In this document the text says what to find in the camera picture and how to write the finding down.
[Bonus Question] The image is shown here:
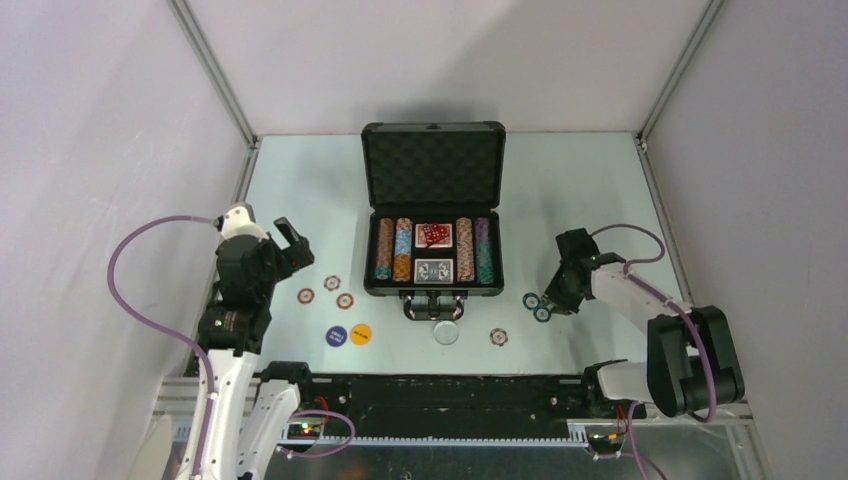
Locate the black poker case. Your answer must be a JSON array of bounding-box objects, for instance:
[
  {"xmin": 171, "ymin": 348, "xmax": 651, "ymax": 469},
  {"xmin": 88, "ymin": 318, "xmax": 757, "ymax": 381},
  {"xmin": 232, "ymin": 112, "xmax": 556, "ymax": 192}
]
[{"xmin": 360, "ymin": 121, "xmax": 506, "ymax": 321}]

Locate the red dice set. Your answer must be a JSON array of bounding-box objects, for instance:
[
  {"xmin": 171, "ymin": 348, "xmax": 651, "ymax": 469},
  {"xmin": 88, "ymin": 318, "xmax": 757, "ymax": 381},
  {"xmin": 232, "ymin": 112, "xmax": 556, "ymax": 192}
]
[{"xmin": 414, "ymin": 223, "xmax": 453, "ymax": 249}]

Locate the white red poker chip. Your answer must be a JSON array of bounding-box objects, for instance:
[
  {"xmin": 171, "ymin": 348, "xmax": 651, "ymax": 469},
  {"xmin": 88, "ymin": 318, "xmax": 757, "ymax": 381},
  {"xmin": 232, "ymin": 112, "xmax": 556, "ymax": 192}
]
[{"xmin": 323, "ymin": 275, "xmax": 341, "ymax": 291}]

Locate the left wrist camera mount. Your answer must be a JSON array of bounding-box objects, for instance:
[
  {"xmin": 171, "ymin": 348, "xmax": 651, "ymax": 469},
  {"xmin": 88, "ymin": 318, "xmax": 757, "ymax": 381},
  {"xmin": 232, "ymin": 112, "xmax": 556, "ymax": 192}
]
[{"xmin": 213, "ymin": 202, "xmax": 270, "ymax": 241}]

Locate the yellow big blind button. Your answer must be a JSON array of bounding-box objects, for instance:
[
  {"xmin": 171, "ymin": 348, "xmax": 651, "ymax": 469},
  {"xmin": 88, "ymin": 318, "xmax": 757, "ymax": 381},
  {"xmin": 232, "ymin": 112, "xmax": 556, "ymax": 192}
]
[{"xmin": 350, "ymin": 323, "xmax": 373, "ymax": 346}]

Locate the green blue 50 chip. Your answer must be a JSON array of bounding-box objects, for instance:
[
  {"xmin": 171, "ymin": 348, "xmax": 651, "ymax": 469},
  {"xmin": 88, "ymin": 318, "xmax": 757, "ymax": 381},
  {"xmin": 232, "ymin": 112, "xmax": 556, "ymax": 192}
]
[
  {"xmin": 522, "ymin": 292, "xmax": 541, "ymax": 311},
  {"xmin": 533, "ymin": 306, "xmax": 551, "ymax": 323}
]

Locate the blue playing card deck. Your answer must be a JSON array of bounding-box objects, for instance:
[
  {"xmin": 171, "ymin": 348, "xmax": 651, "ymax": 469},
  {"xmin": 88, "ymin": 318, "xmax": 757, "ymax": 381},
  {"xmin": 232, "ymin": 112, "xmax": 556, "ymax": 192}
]
[{"xmin": 413, "ymin": 259, "xmax": 455, "ymax": 284}]

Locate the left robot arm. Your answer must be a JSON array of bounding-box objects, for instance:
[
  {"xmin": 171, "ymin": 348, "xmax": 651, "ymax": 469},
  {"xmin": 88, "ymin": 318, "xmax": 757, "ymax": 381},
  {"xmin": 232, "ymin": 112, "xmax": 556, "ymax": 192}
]
[{"xmin": 177, "ymin": 203, "xmax": 316, "ymax": 479}]

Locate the pink brown chip stack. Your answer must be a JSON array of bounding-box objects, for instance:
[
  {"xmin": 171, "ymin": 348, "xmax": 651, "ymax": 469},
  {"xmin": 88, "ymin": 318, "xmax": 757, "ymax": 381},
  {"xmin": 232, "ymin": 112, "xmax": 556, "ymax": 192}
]
[{"xmin": 456, "ymin": 217, "xmax": 475, "ymax": 282}]

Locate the blue small blind button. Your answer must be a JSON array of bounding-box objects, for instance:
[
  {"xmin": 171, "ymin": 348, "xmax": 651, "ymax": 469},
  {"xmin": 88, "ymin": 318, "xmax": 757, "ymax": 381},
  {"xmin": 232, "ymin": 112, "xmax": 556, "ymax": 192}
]
[{"xmin": 325, "ymin": 325, "xmax": 349, "ymax": 348}]

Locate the blue orange chip stack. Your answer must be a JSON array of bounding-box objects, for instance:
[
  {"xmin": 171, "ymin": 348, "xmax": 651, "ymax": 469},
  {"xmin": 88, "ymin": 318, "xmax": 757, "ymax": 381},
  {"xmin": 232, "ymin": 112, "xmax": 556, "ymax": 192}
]
[{"xmin": 392, "ymin": 218, "xmax": 413, "ymax": 282}]

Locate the purple green chip stack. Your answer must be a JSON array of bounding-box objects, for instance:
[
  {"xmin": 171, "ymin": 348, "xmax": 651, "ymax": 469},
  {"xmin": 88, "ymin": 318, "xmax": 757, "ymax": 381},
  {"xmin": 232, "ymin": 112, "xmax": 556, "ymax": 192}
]
[{"xmin": 474, "ymin": 217, "xmax": 494, "ymax": 284}]

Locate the brown white poker chip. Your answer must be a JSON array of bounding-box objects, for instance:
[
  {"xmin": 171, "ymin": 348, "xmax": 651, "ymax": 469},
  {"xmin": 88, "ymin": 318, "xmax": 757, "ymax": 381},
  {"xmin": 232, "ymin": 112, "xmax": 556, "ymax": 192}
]
[{"xmin": 489, "ymin": 328, "xmax": 509, "ymax": 347}]

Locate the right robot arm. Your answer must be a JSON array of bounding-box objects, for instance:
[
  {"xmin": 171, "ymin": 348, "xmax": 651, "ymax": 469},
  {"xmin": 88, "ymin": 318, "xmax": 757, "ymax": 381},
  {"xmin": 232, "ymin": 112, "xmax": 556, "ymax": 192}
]
[{"xmin": 534, "ymin": 228, "xmax": 746, "ymax": 423}]

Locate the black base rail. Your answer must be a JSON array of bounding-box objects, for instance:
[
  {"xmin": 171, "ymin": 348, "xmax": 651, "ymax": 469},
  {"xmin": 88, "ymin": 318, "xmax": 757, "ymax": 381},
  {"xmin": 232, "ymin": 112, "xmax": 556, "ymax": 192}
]
[{"xmin": 301, "ymin": 374, "xmax": 630, "ymax": 441}]

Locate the orange poker chip at edge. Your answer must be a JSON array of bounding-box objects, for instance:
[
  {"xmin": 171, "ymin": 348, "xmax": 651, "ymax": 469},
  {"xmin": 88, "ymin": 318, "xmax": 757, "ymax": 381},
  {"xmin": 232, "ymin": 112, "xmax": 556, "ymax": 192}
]
[{"xmin": 297, "ymin": 288, "xmax": 315, "ymax": 304}]

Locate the clear dealer button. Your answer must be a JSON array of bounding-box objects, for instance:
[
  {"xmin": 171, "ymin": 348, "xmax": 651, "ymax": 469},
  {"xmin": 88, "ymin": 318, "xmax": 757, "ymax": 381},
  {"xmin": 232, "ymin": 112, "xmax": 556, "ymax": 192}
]
[{"xmin": 433, "ymin": 320, "xmax": 459, "ymax": 346}]

